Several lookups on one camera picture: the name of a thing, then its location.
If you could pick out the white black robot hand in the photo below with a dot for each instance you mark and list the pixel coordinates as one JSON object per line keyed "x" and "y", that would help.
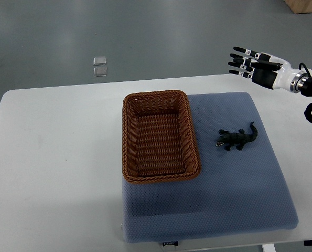
{"x": 264, "y": 69}

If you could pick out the dark toy crocodile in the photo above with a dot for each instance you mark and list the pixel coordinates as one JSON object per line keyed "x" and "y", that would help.
{"x": 238, "y": 139}

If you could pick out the brown wicker basket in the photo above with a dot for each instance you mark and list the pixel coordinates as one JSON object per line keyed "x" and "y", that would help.
{"x": 158, "y": 138}

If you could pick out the wooden box corner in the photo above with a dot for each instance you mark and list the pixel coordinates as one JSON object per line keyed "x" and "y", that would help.
{"x": 300, "y": 6}

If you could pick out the blue-grey foam cushion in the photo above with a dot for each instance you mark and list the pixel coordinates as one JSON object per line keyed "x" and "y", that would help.
{"x": 235, "y": 192}

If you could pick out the upper metal floor plate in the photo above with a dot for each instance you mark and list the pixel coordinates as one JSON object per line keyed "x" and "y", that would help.
{"x": 99, "y": 60}

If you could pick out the metal floor plate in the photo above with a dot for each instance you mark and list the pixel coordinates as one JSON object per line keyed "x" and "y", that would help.
{"x": 100, "y": 71}
{"x": 99, "y": 60}

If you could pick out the lower metal floor plate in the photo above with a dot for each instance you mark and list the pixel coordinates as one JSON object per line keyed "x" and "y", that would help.
{"x": 100, "y": 71}

